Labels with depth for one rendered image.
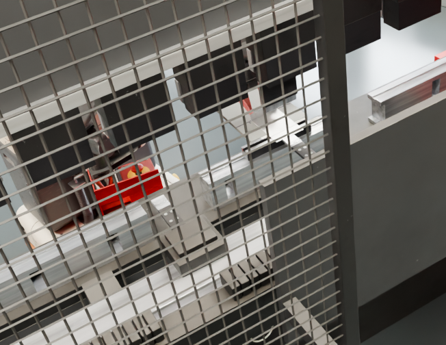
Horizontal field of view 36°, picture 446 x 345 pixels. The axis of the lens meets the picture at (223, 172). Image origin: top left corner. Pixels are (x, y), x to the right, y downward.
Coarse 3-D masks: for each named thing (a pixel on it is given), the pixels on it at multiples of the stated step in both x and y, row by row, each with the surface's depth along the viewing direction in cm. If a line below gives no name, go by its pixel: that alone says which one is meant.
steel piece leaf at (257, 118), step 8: (256, 112) 186; (272, 112) 188; (280, 112) 188; (256, 120) 186; (264, 120) 186; (280, 120) 185; (288, 120) 184; (264, 128) 183; (272, 128) 183; (280, 128) 182
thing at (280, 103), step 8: (288, 80) 172; (264, 88) 169; (272, 88) 171; (280, 88) 172; (288, 88) 173; (296, 88) 174; (264, 96) 171; (272, 96) 172; (280, 96) 173; (288, 96) 174; (272, 104) 173; (280, 104) 176
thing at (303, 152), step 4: (292, 136) 178; (284, 140) 177; (292, 140) 177; (296, 140) 176; (300, 140) 176; (292, 144) 175; (296, 144) 175; (300, 144) 175; (292, 148) 174; (304, 148) 173; (296, 152) 173; (300, 152) 172; (304, 152) 172; (308, 152) 172; (312, 152) 171; (300, 156) 172; (304, 156) 171; (308, 156) 171
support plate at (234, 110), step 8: (256, 96) 196; (256, 104) 193; (288, 104) 190; (224, 112) 192; (232, 112) 192; (240, 112) 191; (288, 112) 187; (296, 112) 187; (240, 120) 188; (248, 120) 187; (296, 120) 184; (240, 128) 185; (248, 128) 185; (248, 136) 182; (256, 136) 181
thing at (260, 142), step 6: (300, 126) 182; (300, 132) 182; (264, 138) 180; (270, 138) 181; (246, 144) 179; (252, 144) 179; (258, 144) 178; (276, 144) 180; (282, 144) 181; (246, 150) 177; (258, 150) 178; (264, 150) 179; (246, 156) 178; (252, 156) 178; (258, 156) 179
